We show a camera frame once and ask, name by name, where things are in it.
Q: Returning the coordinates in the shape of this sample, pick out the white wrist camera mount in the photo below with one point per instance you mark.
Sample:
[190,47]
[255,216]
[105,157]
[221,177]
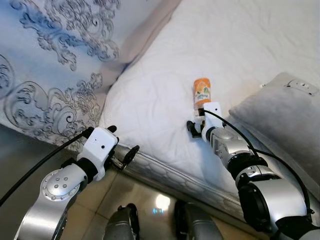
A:
[212,117]
[99,147]

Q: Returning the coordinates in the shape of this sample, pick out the white quilted mattress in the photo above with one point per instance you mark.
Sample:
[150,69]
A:
[165,115]

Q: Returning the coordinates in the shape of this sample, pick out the grey pillow with white lettering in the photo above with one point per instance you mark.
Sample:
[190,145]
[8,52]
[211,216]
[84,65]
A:
[280,115]

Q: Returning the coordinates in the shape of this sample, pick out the pale duvet with grey ornaments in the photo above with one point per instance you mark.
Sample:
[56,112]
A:
[45,60]

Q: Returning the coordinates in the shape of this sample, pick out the orange drink bottle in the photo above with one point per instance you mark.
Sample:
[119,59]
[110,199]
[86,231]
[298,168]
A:
[202,92]

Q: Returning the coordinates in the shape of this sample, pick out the robot left leg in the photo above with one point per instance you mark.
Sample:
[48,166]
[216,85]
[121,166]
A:
[122,225]

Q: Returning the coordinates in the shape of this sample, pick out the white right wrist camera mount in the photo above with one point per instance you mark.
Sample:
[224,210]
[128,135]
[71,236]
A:
[212,117]

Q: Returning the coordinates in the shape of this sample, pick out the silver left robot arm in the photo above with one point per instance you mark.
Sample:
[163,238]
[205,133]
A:
[55,190]

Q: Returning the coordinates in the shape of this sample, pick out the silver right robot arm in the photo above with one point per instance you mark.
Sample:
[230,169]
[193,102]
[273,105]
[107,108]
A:
[272,200]

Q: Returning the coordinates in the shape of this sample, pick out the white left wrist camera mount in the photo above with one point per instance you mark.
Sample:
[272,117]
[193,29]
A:
[99,147]

